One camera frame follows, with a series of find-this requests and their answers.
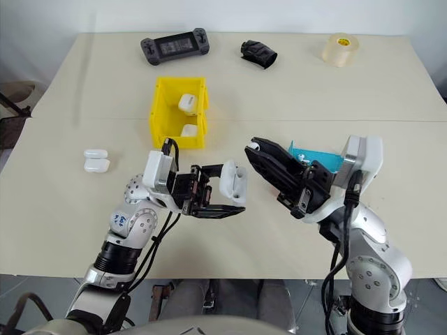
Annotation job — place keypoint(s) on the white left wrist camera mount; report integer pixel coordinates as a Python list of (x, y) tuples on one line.
[(155, 167)]

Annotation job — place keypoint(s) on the beige chair with black frame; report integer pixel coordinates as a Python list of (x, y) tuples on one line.
[(19, 91)]

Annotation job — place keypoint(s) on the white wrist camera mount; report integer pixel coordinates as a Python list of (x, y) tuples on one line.
[(365, 157), (155, 167)]

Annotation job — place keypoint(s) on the black handheld game controller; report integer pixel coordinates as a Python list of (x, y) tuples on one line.
[(174, 45)]

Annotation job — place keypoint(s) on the white earbud case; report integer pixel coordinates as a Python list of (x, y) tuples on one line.
[(231, 179), (189, 130), (187, 104), (96, 160)]

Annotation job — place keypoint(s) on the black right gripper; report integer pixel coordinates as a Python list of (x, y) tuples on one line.
[(311, 188)]

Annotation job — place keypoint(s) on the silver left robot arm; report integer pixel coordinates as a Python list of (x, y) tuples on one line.
[(139, 223)]

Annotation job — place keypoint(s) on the rusty brown metal bracket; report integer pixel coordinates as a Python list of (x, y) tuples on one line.
[(158, 300)]

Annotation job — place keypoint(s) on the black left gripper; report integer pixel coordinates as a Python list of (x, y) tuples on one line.
[(186, 190)]

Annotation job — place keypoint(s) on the teal plastic tray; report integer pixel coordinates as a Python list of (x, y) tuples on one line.
[(314, 157)]

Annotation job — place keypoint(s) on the closed white earbud case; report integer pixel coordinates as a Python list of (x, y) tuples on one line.
[(187, 104), (189, 130)]

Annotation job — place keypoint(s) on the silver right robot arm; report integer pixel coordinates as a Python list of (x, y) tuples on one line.
[(373, 272)]

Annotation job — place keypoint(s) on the clear tape roll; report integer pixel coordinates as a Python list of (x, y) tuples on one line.
[(340, 50)]

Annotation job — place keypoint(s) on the yellow plastic bin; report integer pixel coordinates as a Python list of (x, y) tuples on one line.
[(164, 115)]

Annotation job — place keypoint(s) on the white earbud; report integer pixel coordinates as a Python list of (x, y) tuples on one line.
[(304, 158), (253, 144)]

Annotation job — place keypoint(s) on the black crumpled sleeve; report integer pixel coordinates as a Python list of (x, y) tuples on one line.
[(258, 54)]

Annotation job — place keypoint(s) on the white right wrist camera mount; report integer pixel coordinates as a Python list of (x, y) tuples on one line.
[(365, 157)]

